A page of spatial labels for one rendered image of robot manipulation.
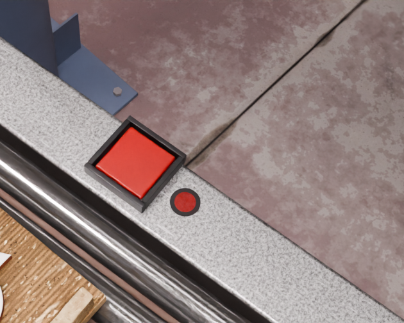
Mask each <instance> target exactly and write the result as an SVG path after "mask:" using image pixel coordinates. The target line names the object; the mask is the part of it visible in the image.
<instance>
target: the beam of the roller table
mask: <svg viewBox="0 0 404 323"><path fill-rule="evenodd" d="M121 124H122V121H120V120H119V119H117V118H116V117H114V116H113V115H112V114H110V113H109V112H107V111H106V110H105V109H103V108H102V107H100V106H99V105H98V104H96V103H95V102H93V101H92V100H90V99H89V98H88V97H86V96H85V95H83V94H82V93H80V92H79V91H77V90H76V89H75V88H73V87H72V86H70V85H69V84H67V83H66V82H65V81H63V80H62V79H60V78H59V77H58V76H56V75H55V74H53V73H52V72H50V71H49V70H47V69H46V68H45V67H43V66H42V65H41V64H39V63H37V62H36V61H35V60H33V59H32V58H30V57H29V56H28V55H26V54H24V53H23V52H22V51H20V50H19V49H17V48H16V47H15V46H13V45H12V44H11V43H9V42H7V41H6V40H5V39H3V38H2V37H0V138H1V139H2V140H4V141H5V142H6V143H7V144H9V145H10V146H12V147H13V148H14V149H16V150H17V151H18V152H20V153H21V154H23V155H24V156H25V157H27V158H28V159H29V160H31V161H32V162H33V163H35V164H36V165H38V166H39V167H40V168H41V169H43V170H44V171H46V172H47V173H48V174H50V175H51V176H52V177H54V178H55V179H57V180H58V181H59V182H61V183H62V184H63V185H65V186H66V187H67V188H69V189H70V190H72V191H73V192H74V193H75V194H77V195H78V196H80V197H81V198H82V199H84V200H85V201H86V202H88V203H89V204H91V205H92V206H93V207H95V208H96V209H97V210H99V211H100V212H101V213H103V214H104V215H106V216H107V217H108V218H110V219H111V220H113V221H114V222H115V223H116V224H118V225H120V227H122V228H123V229H125V230H126V231H127V232H129V233H130V234H132V235H133V236H134V237H135V238H137V239H138V240H140V241H141V242H142V243H144V244H145V245H147V246H148V247H149V248H151V249H152V250H154V252H156V253H157V254H159V255H160V256H161V257H163V258H164V259H166V260H167V261H168V262H170V263H171V264H173V265H174V266H175V267H176V268H178V269H180V270H181V271H182V272H183V273H185V274H186V275H188V277H190V278H192V279H193V280H194V281H195V282H197V283H198V284H200V285H201V286H202V287H204V288H205V289H207V290H208V291H209V292H211V293H212V294H214V295H215V296H216V297H217V298H219V299H220V300H222V301H223V302H224V303H226V304H227V305H228V306H230V307H231V308H233V309H234V310H235V311H236V312H238V313H240V314H241V315H242V316H243V317H245V318H246V319H248V320H249V321H250V322H252V323H404V319H403V318H401V317H400V316H399V315H397V314H395V313H394V312H393V311H391V310H390V309H388V308H387V307H386V306H384V305H383V304H381V303H380V302H378V301H377V300H376V299H374V298H373V297H371V296H370V295H369V294H367V293H365V292H364V291H363V290H361V289H360V288H359V287H357V286H356V285H354V284H353V283H351V282H350V281H348V280H347V279H346V278H344V277H343V276H341V275H340V274H338V273H337V272H336V271H334V270H333V269H331V268H330V267H329V266H327V265H326V264H324V263H323V262H321V261H320V260H318V259H317V258H316V257H314V256H313V255H311V254H310V253H308V252H307V251H306V250H304V249H303V248H301V247H300V246H299V245H297V244H295V243H294V242H293V241H292V240H290V239H288V238H287V237H286V236H284V235H283V234H281V233H280V232H279V231H277V230H276V229H275V228H273V227H271V226H270V225H269V224H267V223H266V222H264V221H263V220H262V219H260V218H258V217H257V216H256V215H254V214H253V213H251V212H250V211H249V210H247V209H245V207H243V206H241V205H240V204H239V203H237V202H236V201H234V200H233V199H232V198H230V197H228V196H227V195H226V194H224V193H223V192H221V191H220V190H219V189H217V188H216V187H215V186H213V185H211V184H210V183H209V182H207V181H206V180H204V179H203V178H202V177H200V176H198V175H197V174H196V173H195V172H193V171H191V170H190V169H189V168H187V167H186V166H184V165H182V167H181V168H180V169H179V171H178V172H177V173H176V174H175V175H174V176H173V177H172V179H171V180H170V181H169V182H168V184H166V186H165V187H164V188H163V189H162V191H161V192H160V193H159V194H158V195H157V196H156V197H155V199H154V200H153V201H152V202H151V204H150V205H149V206H148V207H147V208H146V209H145V211H144V212H143V213H141V212H139V211H137V210H136V209H135V208H134V207H132V206H130V205H129V204H128V203H127V202H125V201H123V200H122V199H121V198H120V197H118V196H117V195H115V194H114V193H113V192H111V191H110V190H109V189H107V188H106V187H104V186H103V185H102V184H101V183H99V182H97V181H96V180H95V179H94V178H92V177H90V176H89V175H88V174H86V173H85V169H84V164H86V163H87V162H88V161H89V160H90V158H91V157H92V156H93V155H94V154H95V153H96V151H97V150H98V149H99V148H100V147H101V146H102V145H103V144H104V143H105V142H106V141H107V140H108V139H109V138H110V136H111V135H112V134H113V133H114V132H115V131H116V129H117V128H118V127H119V126H120V125H121ZM180 188H189V189H192V190H193V191H195V192H196V193H197V194H198V196H199V198H200V200H201V204H200V207H199V210H198V211H197V212H196V213H195V214H193V215H191V216H188V217H183V216H180V215H178V214H176V213H175V212H173V210H172V209H171V206H170V198H171V196H172V194H173V193H174V192H175V191H176V190H178V189H180Z"/></svg>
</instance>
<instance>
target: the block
mask: <svg viewBox="0 0 404 323"><path fill-rule="evenodd" d="M93 305H94V300H93V295H92V294H91V293H90V292H89V291H88V290H87V289H86V288H84V287H81V288H80V289H79V290H78V291H77V292H76V293H75V294H74V296H73V297H72V298H71V299H70V300H69V302H68V303H67V304H66V305H65V306H64V307H63V308H62V310H61V311H60V313H59V314H58V315H57V316H56V317H55V318H54V319H53V320H52V321H51V322H50V323H80V322H81V320H82V319H83V318H84V317H85V315H86V314H87V313H88V312H89V311H90V309H91V308H92V307H93Z"/></svg>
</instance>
